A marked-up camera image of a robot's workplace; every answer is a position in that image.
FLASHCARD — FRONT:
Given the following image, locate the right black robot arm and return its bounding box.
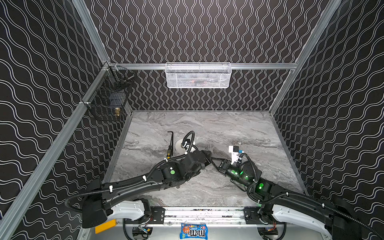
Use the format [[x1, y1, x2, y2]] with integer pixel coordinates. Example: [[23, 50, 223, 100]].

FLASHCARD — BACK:
[[212, 153, 384, 240]]

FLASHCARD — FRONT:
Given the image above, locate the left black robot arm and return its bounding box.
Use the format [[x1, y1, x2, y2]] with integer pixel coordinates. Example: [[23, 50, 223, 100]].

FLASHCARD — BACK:
[[65, 131, 212, 229]]

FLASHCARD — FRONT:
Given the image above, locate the black hex key tool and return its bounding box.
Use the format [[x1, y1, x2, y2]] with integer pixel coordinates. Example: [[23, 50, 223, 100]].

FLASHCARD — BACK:
[[166, 131, 174, 159]]

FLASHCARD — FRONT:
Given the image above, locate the white tape roll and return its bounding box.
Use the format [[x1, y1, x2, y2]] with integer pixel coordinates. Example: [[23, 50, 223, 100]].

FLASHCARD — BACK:
[[175, 139, 186, 155]]

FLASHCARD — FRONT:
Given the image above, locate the blue candy bag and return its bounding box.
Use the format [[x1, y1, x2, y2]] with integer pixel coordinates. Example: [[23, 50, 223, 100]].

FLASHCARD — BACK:
[[180, 223, 208, 240]]

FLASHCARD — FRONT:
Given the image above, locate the brass object in black basket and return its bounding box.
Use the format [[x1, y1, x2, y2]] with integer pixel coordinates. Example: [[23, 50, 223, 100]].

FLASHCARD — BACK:
[[115, 108, 121, 117]]

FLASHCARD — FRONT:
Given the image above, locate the yellow block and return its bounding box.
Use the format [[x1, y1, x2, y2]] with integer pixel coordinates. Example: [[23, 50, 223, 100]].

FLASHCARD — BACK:
[[95, 219, 117, 234]]

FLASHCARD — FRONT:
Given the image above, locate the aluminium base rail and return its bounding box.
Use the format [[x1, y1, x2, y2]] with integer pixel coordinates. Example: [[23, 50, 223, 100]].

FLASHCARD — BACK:
[[83, 206, 328, 226]]

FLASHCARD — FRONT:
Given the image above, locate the white mesh wall basket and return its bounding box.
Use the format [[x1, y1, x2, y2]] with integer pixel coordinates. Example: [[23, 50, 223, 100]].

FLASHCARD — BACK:
[[165, 62, 232, 89]]

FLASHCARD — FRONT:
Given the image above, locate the black wire wall basket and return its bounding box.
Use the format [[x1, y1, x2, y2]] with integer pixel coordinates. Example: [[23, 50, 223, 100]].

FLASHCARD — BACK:
[[86, 67, 137, 123]]

